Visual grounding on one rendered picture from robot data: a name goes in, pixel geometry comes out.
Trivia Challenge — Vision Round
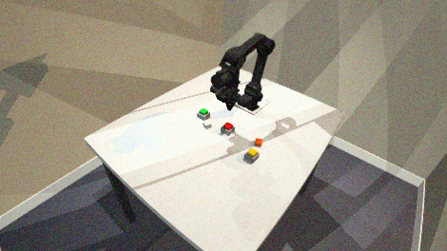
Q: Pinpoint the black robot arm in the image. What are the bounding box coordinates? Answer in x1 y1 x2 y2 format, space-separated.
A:
210 32 276 111

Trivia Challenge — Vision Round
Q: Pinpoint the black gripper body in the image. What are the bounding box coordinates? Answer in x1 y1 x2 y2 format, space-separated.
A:
210 80 253 107

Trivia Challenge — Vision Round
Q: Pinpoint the green button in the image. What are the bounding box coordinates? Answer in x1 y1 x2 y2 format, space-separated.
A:
197 108 210 121

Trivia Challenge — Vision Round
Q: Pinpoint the yellow button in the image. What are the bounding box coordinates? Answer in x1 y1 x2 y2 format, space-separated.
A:
244 148 260 164

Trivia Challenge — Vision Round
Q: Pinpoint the red button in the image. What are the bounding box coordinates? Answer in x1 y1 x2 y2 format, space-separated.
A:
221 122 235 136

